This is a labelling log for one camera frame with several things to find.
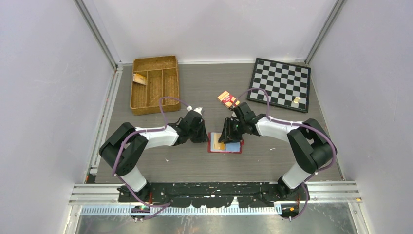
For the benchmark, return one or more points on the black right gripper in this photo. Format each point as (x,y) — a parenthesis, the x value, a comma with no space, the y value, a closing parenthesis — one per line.
(227,136)

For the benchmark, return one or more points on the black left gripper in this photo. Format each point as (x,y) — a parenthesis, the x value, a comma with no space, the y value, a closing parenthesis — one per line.
(203,137)

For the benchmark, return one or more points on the tan card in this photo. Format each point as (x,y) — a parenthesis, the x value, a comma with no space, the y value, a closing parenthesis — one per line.
(215,145)

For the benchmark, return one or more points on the red leather card holder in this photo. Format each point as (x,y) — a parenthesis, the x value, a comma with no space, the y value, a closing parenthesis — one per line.
(225,148)

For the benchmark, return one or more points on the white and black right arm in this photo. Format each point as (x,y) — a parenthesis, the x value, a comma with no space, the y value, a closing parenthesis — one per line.
(312,148)

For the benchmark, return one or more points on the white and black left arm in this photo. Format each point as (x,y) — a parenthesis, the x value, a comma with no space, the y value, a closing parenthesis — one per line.
(124,147)

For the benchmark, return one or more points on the red and gold card box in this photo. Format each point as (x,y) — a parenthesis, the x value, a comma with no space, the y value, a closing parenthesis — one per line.
(228,100)

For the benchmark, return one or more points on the woven wicker divided tray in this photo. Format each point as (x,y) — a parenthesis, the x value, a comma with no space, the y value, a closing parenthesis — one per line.
(163,85)

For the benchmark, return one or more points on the small wooden chess piece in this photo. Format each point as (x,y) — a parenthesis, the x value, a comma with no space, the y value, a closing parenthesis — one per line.
(297,100)

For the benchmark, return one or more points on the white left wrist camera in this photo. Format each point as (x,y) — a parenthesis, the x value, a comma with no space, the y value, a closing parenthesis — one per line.
(199,110)

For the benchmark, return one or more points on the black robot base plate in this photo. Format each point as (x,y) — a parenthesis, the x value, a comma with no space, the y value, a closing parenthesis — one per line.
(212,194)

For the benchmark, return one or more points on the aluminium frame rail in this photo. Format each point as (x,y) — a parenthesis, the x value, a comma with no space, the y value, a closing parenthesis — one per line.
(104,120)

